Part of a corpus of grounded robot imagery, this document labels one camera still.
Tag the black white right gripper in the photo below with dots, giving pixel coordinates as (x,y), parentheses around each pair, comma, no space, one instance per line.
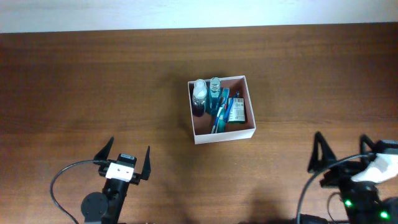
(327,155)

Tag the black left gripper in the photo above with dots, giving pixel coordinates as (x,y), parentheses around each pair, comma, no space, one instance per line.
(104,153)

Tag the blue and white toothbrush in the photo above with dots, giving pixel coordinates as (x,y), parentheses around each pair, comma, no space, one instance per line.
(217,118)

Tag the clear bottle with purple liquid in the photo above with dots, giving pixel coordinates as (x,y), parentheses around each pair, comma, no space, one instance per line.
(199,98)

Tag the green red toothpaste tube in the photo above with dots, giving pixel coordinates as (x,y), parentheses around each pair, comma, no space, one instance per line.
(224,97)

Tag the green and white soap box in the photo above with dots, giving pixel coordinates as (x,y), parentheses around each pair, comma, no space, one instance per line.
(237,113)

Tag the teal mouthwash bottle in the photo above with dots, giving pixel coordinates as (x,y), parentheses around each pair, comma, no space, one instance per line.
(214,94)

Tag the blue disposable razor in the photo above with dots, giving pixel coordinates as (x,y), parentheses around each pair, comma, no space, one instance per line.
(230,104)

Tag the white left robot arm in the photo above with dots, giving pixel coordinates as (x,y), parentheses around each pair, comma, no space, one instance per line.
(105,206)

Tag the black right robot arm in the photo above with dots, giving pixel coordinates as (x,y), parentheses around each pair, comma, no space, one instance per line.
(360,199)

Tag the white cardboard box, brown inside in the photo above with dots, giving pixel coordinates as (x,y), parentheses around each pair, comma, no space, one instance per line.
(202,125)

